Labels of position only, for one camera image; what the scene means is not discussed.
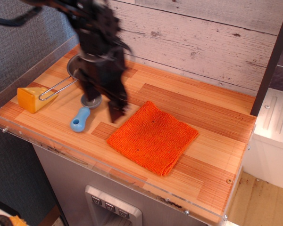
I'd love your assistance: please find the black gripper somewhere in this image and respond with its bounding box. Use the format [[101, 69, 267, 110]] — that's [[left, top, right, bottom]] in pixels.
[[76, 51, 130, 123]]

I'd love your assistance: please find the orange knitted cloth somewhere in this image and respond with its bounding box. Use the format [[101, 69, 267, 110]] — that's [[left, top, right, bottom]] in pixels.
[[107, 101, 199, 176]]

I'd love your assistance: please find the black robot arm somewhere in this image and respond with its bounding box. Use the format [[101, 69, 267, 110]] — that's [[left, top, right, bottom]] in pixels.
[[25, 0, 130, 122]]

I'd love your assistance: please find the yellow black object corner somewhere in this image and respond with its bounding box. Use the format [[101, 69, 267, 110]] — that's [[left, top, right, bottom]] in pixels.
[[0, 215, 27, 226]]

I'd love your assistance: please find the stainless steel pot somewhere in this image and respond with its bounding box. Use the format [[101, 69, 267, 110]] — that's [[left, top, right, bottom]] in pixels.
[[38, 53, 85, 101]]

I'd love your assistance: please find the yellow cheese wedge toy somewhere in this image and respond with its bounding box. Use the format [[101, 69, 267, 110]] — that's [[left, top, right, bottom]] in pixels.
[[17, 87, 58, 113]]

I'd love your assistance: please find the clear acrylic table guard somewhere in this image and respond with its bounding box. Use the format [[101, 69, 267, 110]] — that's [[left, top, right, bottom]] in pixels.
[[0, 35, 255, 226]]

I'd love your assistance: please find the silver dispenser button panel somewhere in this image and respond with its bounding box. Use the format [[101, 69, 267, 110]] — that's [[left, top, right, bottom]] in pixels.
[[85, 185, 143, 226]]

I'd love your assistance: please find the white toy appliance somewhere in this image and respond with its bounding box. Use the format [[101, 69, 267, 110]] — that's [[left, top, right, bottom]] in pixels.
[[242, 89, 283, 188]]

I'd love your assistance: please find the blue handled grey scoop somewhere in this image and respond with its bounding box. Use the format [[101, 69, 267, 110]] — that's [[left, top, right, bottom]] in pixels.
[[70, 95, 102, 132]]

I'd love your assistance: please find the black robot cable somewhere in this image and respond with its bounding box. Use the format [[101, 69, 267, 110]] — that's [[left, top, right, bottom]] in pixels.
[[0, 6, 43, 27]]

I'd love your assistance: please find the dark right frame post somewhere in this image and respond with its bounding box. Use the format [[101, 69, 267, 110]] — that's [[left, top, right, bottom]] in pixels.
[[250, 23, 283, 116]]

